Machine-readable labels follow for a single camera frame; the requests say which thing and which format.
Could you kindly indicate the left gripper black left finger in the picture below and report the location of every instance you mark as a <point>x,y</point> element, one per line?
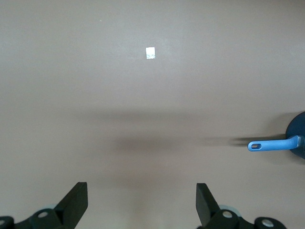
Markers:
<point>74,202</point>

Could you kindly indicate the brown table cover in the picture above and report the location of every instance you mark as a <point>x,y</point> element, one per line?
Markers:
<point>119,95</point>

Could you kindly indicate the small white tape square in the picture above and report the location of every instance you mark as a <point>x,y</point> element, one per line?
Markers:
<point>150,53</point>

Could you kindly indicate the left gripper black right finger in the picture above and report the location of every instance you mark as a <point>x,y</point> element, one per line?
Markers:
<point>206,205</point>

